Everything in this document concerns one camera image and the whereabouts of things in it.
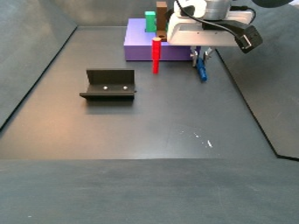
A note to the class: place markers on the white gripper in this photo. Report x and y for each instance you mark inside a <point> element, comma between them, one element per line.
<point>185,31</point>

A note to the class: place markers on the blue stepped peg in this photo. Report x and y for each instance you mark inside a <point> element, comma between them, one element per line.
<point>200,68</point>

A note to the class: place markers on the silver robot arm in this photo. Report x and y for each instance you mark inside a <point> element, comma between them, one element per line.
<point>189,13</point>

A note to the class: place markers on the black angle fixture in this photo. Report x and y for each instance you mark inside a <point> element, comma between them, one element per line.
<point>109,84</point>

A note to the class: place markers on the red stepped peg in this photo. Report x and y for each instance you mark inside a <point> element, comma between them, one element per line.
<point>156,53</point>

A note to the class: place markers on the purple base block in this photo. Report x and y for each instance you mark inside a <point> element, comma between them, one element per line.
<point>137,44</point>

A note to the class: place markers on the green U-shaped block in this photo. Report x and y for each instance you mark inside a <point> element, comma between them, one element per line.
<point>155,21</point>

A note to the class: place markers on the brown L-shaped bracket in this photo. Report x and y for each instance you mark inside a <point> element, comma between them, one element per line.
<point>160,7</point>

